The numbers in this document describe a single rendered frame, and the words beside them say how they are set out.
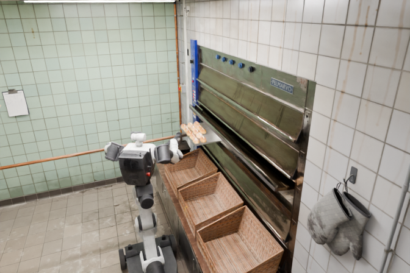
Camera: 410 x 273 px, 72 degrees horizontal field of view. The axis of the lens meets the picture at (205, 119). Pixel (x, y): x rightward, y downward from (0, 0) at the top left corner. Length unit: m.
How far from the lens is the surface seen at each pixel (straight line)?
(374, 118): 1.42
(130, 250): 3.24
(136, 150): 2.41
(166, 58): 4.11
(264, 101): 2.12
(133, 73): 4.06
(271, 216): 2.34
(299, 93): 1.79
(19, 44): 4.06
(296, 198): 2.00
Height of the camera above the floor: 2.47
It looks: 21 degrees down
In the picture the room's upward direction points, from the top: 1 degrees counter-clockwise
